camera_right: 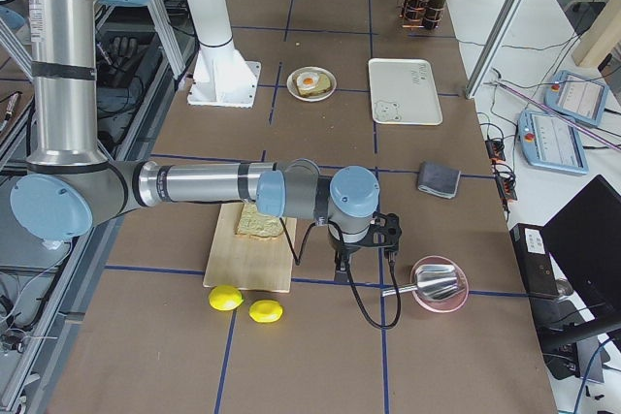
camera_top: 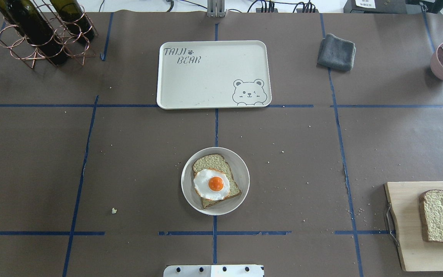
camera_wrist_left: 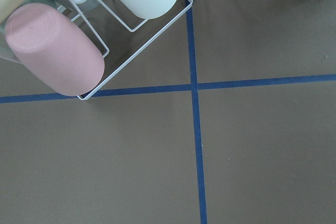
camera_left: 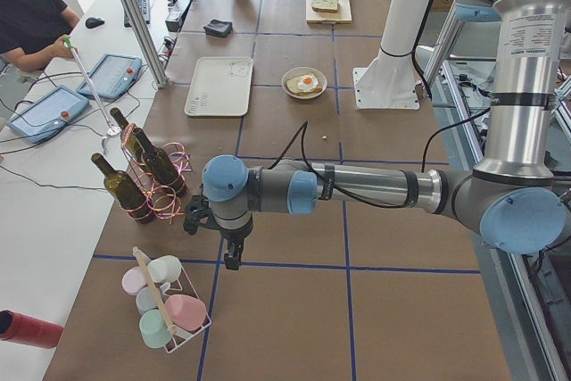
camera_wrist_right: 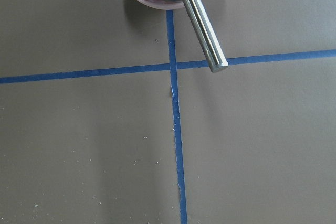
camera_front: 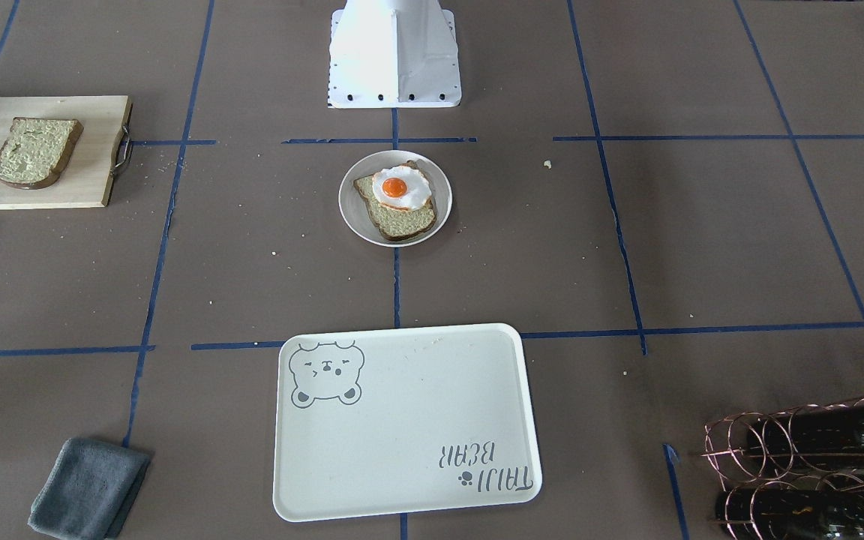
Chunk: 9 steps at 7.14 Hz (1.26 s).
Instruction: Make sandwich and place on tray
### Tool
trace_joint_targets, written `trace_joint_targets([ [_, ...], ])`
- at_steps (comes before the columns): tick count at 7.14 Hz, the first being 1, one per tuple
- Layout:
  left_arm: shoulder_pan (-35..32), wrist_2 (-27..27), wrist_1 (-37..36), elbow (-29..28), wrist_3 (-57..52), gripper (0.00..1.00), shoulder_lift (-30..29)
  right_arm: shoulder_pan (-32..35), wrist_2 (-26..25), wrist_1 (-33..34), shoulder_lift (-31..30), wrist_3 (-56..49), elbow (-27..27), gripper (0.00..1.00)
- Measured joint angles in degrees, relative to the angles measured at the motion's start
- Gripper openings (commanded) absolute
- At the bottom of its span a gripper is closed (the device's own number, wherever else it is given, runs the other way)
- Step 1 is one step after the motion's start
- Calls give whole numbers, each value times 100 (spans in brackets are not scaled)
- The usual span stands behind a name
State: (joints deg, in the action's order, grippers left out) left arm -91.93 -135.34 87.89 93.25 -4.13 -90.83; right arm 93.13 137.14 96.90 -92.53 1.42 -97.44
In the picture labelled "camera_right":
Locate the folded grey cloth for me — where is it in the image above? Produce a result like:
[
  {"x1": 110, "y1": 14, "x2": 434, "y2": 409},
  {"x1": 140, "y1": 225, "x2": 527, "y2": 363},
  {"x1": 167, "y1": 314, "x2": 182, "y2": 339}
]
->
[{"x1": 417, "y1": 161, "x2": 461, "y2": 199}]

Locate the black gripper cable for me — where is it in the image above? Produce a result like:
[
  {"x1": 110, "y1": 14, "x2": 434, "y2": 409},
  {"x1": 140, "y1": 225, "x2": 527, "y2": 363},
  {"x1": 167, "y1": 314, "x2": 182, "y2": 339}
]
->
[{"x1": 280, "y1": 217, "x2": 402, "y2": 330}]

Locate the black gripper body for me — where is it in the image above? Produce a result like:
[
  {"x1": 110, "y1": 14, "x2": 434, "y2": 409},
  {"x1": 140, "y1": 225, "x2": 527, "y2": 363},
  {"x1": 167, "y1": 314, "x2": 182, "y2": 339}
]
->
[{"x1": 328, "y1": 212, "x2": 402, "y2": 264}]

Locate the blue teach pendant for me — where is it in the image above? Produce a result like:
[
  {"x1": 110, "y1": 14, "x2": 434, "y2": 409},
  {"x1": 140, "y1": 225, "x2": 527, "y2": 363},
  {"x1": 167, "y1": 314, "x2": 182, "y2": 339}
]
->
[
  {"x1": 518, "y1": 110, "x2": 589, "y2": 175},
  {"x1": 544, "y1": 70, "x2": 609, "y2": 127}
]

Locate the aluminium frame post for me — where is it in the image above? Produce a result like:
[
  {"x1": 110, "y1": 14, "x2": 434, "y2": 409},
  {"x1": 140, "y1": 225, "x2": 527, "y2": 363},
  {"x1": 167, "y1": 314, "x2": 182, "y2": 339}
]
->
[{"x1": 465, "y1": 0, "x2": 524, "y2": 99}]

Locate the white bear tray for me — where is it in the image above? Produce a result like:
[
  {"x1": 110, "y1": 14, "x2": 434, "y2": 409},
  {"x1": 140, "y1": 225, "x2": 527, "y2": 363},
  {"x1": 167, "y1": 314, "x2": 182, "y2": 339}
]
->
[{"x1": 368, "y1": 58, "x2": 442, "y2": 126}]

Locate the blue teach pendant far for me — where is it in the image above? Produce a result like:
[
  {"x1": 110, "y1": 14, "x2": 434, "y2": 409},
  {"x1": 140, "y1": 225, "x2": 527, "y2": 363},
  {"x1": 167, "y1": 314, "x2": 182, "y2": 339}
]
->
[{"x1": 544, "y1": 70, "x2": 609, "y2": 127}]

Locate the white plate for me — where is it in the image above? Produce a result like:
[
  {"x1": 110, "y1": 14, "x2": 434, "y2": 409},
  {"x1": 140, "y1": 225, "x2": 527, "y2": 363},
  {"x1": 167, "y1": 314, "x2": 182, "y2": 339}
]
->
[{"x1": 286, "y1": 66, "x2": 337, "y2": 102}]

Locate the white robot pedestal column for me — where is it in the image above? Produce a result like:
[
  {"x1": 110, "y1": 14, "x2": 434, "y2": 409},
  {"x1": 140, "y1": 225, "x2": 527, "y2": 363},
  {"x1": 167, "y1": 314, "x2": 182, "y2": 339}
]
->
[{"x1": 186, "y1": 0, "x2": 261, "y2": 109}]

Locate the black laptop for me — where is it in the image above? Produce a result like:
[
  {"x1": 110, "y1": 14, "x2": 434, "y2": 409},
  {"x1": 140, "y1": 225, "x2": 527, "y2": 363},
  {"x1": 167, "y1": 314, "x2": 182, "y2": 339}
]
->
[{"x1": 509, "y1": 175, "x2": 620, "y2": 352}]

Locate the wooden cutting board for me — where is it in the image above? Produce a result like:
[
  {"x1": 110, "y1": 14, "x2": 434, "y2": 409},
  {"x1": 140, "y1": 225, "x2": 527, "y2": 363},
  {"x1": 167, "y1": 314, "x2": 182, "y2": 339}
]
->
[{"x1": 203, "y1": 204, "x2": 296, "y2": 293}]

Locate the copper wire bottle rack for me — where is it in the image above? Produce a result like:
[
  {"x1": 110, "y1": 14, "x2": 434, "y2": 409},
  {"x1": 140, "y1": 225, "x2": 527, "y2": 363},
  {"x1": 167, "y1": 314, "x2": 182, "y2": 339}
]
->
[{"x1": 400, "y1": 0, "x2": 444, "y2": 30}]

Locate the pink bowl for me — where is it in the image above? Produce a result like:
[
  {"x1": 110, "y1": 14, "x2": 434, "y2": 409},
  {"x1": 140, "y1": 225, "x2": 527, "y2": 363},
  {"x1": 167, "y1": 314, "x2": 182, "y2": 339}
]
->
[{"x1": 410, "y1": 255, "x2": 470, "y2": 313}]

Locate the toasted bread slice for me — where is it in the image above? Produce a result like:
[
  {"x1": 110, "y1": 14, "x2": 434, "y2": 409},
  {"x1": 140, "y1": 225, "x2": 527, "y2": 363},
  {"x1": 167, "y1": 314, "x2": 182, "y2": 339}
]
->
[{"x1": 235, "y1": 203, "x2": 283, "y2": 239}]

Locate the blue teach pendant near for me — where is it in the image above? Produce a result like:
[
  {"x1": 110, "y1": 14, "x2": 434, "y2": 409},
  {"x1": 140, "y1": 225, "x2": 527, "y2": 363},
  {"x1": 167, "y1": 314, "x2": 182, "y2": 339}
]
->
[{"x1": 518, "y1": 110, "x2": 589, "y2": 175}]

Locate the metal scoop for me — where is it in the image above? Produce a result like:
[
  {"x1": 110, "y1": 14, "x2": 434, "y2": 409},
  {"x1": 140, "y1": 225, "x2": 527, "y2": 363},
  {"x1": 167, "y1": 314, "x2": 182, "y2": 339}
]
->
[{"x1": 381, "y1": 264, "x2": 464, "y2": 302}]

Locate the whole yellow lemon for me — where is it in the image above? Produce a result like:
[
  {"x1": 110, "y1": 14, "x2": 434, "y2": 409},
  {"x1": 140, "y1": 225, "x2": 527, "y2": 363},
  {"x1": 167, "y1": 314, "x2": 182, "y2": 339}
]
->
[{"x1": 208, "y1": 285, "x2": 244, "y2": 311}]

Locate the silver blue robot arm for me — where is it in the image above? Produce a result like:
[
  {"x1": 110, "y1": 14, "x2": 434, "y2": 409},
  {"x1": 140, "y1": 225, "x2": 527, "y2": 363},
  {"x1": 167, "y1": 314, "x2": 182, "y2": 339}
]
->
[{"x1": 10, "y1": 0, "x2": 401, "y2": 281}]

